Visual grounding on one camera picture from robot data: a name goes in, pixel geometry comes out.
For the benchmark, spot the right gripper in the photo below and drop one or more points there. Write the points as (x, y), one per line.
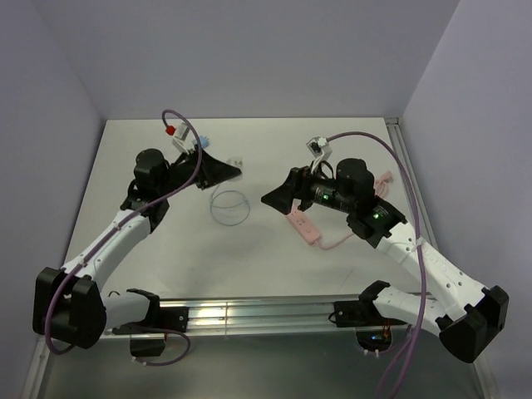
(298, 185)

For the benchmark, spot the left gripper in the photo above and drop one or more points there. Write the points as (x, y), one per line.
(214, 171)

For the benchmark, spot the white charger plug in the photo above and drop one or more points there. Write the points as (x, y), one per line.
(236, 162)

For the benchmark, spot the pink power strip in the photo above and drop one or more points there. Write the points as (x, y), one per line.
(303, 225)

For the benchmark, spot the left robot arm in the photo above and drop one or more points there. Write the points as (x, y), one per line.
(69, 310)

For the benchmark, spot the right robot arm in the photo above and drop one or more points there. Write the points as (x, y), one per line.
(464, 314)

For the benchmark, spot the blue charger plug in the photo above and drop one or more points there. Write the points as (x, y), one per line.
(204, 141)

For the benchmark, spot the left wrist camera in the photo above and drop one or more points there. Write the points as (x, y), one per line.
(178, 136)

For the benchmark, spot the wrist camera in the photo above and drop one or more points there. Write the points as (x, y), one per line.
(320, 149)
(178, 136)

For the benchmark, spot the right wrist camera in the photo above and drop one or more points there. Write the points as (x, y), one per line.
(320, 149)

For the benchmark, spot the aluminium frame rail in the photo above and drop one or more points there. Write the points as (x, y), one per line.
(227, 226)

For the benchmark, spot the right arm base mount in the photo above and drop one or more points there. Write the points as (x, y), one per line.
(373, 331)

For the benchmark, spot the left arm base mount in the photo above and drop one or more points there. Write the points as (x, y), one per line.
(148, 342)

